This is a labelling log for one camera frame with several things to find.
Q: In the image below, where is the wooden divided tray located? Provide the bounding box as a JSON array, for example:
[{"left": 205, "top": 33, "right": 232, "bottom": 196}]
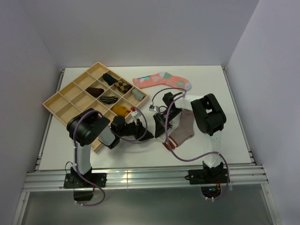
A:
[{"left": 42, "top": 61, "right": 149, "bottom": 154}]

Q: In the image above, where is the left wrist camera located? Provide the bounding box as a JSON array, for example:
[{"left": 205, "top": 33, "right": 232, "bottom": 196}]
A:
[{"left": 130, "top": 107, "right": 141, "bottom": 122}]

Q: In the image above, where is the aluminium frame rail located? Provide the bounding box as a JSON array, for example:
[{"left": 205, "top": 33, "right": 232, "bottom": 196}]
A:
[{"left": 22, "top": 165, "right": 268, "bottom": 192}]

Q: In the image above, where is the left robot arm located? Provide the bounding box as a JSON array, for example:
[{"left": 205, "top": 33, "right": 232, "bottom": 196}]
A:
[{"left": 64, "top": 108, "right": 154, "bottom": 189}]

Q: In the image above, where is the brown argyle rolled sock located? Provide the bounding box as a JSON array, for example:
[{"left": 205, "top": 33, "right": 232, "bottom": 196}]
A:
[{"left": 114, "top": 80, "right": 132, "bottom": 94}]

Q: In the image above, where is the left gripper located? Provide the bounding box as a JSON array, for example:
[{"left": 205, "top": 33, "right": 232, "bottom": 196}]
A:
[{"left": 118, "top": 119, "right": 154, "bottom": 141}]

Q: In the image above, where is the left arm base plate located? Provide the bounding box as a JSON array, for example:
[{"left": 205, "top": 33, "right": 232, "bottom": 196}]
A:
[{"left": 63, "top": 173, "right": 106, "bottom": 189}]

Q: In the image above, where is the grey rolled sock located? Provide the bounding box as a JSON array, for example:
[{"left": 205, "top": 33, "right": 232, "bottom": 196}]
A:
[{"left": 132, "top": 89, "right": 144, "bottom": 101}]

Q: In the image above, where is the dark brown rolled sock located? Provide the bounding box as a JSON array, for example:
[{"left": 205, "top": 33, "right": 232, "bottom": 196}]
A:
[{"left": 86, "top": 87, "right": 105, "bottom": 98}]

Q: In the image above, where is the black white striped rolled sock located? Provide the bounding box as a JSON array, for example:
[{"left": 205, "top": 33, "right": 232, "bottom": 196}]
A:
[{"left": 100, "top": 96, "right": 119, "bottom": 105}]

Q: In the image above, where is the pink patterned sock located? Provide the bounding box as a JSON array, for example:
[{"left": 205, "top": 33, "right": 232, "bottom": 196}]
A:
[{"left": 133, "top": 72, "right": 192, "bottom": 90}]

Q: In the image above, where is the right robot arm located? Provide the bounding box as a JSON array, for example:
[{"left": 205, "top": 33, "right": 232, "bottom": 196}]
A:
[{"left": 150, "top": 92, "right": 229, "bottom": 184}]

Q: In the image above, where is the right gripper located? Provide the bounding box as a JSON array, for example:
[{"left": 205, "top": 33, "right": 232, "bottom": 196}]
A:
[{"left": 154, "top": 108, "right": 183, "bottom": 138}]

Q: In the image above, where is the taupe sock with red stripes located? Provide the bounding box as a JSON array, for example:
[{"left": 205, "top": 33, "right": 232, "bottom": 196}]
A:
[{"left": 168, "top": 109, "right": 195, "bottom": 150}]

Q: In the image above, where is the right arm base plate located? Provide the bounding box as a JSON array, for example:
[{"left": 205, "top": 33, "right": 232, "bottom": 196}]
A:
[{"left": 184, "top": 169, "right": 229, "bottom": 185}]

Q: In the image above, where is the dark teal rolled sock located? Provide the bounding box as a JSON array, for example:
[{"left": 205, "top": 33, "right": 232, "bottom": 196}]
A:
[{"left": 103, "top": 73, "right": 118, "bottom": 86}]

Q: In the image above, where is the mustard yellow rolled sock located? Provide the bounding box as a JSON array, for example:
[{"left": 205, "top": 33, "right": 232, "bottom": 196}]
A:
[{"left": 112, "top": 105, "right": 131, "bottom": 117}]

